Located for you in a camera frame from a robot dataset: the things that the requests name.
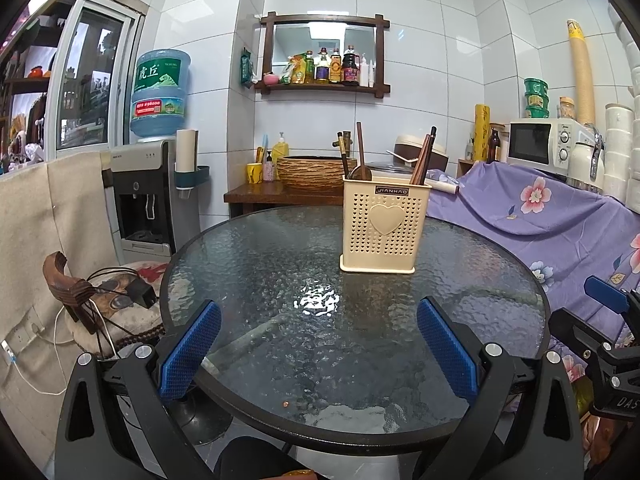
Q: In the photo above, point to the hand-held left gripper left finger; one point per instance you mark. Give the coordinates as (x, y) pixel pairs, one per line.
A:
(192, 350)

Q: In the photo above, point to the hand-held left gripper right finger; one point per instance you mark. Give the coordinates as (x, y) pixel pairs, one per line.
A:
(447, 350)

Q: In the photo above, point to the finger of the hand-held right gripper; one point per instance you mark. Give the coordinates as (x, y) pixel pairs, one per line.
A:
(605, 292)
(580, 332)

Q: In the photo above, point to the beige plastic utensil holder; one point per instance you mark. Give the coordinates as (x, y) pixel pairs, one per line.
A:
(385, 240)

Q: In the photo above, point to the brown wooden chopstick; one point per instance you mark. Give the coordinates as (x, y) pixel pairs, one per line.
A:
(414, 175)
(420, 160)
(429, 150)
(424, 155)
(360, 140)

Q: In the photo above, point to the metal spoon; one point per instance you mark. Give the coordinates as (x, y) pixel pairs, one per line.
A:
(361, 172)

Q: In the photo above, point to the black chopstick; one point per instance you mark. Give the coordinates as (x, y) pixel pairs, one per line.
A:
(341, 147)

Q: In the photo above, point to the person's right hand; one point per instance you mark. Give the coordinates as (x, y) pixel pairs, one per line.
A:
(607, 435)

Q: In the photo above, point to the purple floral cloth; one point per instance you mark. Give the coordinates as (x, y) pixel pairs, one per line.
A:
(525, 220)

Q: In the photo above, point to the person's dark trouser leg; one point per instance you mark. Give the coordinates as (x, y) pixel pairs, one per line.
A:
(255, 460)

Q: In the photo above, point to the white electric kettle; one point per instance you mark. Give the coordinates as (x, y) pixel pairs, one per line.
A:
(582, 160)

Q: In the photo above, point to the round glass table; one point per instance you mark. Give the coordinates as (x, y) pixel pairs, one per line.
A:
(300, 260)

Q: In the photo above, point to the stack of white paper cups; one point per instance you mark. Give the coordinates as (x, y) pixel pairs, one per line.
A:
(620, 150)

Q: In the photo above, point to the dark wooden chair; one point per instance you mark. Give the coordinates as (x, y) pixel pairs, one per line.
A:
(60, 275)

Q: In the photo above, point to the white pan with glass lid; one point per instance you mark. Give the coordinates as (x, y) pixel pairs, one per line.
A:
(445, 186)

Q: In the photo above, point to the dark wooden counter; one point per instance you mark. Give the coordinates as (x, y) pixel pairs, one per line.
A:
(250, 195)

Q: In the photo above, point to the white microwave oven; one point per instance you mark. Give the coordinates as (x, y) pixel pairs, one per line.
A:
(527, 142)

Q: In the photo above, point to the teal cup holder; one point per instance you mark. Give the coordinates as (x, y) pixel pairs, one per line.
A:
(197, 175)

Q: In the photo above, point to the grey water dispenser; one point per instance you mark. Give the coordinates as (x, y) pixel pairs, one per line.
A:
(150, 180)

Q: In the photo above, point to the small wooden box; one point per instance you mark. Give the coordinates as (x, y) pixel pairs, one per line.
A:
(465, 169)

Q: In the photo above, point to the brown glass bottle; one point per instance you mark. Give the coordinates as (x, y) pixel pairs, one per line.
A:
(494, 147)

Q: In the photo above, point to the yellow cup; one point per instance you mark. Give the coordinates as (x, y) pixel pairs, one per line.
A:
(254, 174)

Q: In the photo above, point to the tan glass jar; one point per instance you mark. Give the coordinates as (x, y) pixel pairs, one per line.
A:
(567, 109)

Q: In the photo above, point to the white paper cup sleeve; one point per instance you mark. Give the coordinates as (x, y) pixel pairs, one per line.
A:
(186, 155)

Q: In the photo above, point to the pink pump bottle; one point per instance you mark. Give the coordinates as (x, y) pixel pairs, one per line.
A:
(270, 170)

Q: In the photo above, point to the small clear bottle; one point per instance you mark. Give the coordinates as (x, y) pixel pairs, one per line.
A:
(469, 150)

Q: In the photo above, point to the white rice paddle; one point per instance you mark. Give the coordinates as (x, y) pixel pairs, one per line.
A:
(400, 156)

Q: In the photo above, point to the yellow wrap roll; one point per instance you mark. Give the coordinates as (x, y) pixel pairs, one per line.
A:
(482, 135)

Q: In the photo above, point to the beige cloth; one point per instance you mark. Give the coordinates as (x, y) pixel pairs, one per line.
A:
(30, 220)

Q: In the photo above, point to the woven wicker basket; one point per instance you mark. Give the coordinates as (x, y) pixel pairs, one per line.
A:
(310, 175)

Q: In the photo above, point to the white and brown rice cooker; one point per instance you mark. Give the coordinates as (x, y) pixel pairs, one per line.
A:
(410, 140)

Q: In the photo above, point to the tall stack of yellow cups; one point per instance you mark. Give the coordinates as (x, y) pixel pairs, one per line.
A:
(581, 75)

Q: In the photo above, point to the yellow soap dispenser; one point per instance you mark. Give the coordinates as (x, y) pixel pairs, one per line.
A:
(281, 149)

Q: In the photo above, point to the blue water jug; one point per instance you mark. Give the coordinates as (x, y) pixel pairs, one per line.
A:
(160, 100)

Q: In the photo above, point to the small pink jar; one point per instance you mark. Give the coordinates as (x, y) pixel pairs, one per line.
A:
(270, 80)

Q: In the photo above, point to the green hanging packet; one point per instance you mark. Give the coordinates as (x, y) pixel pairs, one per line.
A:
(247, 70)

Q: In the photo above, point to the white plastic bottle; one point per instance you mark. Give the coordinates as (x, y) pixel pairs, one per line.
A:
(367, 72)

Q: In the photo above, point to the sliding window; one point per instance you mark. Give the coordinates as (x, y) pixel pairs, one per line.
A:
(95, 75)

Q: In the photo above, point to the yellow seasoning packet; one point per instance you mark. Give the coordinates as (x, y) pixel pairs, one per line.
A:
(292, 71)

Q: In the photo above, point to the dark soy sauce bottle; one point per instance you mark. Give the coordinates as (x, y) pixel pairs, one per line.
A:
(350, 67)

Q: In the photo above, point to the wooden framed mirror shelf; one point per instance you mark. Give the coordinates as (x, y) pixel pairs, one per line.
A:
(379, 55)

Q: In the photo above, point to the green glass bottle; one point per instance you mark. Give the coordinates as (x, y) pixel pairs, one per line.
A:
(308, 69)

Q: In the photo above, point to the brown label sauce bottle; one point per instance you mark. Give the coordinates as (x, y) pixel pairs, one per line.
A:
(335, 67)

